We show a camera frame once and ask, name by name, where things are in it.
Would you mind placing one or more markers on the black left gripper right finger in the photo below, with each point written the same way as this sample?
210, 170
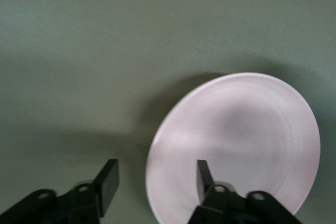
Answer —
225, 205

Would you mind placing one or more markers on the large table cover mat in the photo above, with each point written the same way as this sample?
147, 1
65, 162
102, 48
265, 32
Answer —
105, 51

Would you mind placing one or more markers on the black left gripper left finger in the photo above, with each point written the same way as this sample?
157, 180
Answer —
78, 203

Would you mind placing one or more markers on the pink plate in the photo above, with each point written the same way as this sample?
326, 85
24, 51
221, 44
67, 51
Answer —
249, 129

